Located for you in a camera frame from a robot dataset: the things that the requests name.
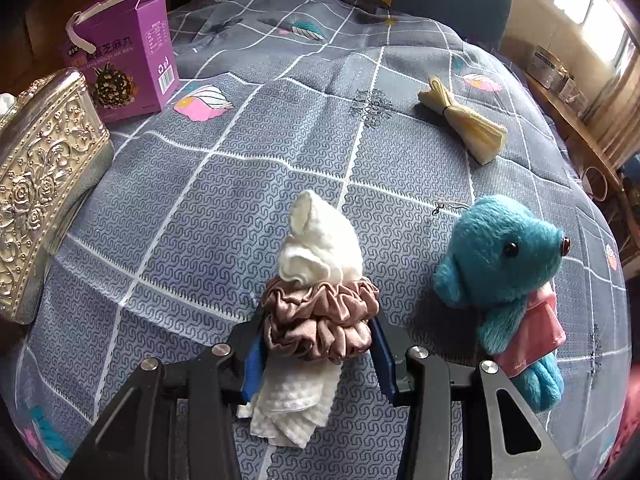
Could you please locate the beige patterned curtain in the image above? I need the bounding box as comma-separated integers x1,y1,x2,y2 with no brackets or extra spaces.
590,45,640,161

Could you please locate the blue plush toy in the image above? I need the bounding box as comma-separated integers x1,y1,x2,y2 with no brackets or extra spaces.
433,196,568,415

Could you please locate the wooden desk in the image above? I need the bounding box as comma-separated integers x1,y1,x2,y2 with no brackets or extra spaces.
522,67,626,201

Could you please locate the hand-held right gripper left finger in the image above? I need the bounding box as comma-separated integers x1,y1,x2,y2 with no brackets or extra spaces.
60,317,266,480

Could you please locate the white towel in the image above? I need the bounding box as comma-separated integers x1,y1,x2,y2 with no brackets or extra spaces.
237,189,365,448

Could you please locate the clear plastic organizer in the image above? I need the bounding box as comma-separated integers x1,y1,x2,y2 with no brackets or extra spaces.
555,72,588,111

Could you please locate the silver embossed tissue box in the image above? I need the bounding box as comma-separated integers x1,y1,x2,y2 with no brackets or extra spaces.
0,67,115,323

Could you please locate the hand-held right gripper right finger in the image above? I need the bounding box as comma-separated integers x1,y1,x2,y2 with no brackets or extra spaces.
369,316,568,480

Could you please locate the grey checked quilt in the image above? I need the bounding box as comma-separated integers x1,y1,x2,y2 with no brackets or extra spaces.
10,0,631,480

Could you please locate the brown satin scrunchie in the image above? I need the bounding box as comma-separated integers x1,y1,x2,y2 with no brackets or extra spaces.
262,277,381,362

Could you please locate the cream folded cloth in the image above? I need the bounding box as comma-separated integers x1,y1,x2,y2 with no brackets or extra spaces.
417,76,508,166

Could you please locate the purple cardboard box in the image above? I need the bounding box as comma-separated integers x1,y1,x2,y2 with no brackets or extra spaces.
65,0,181,122

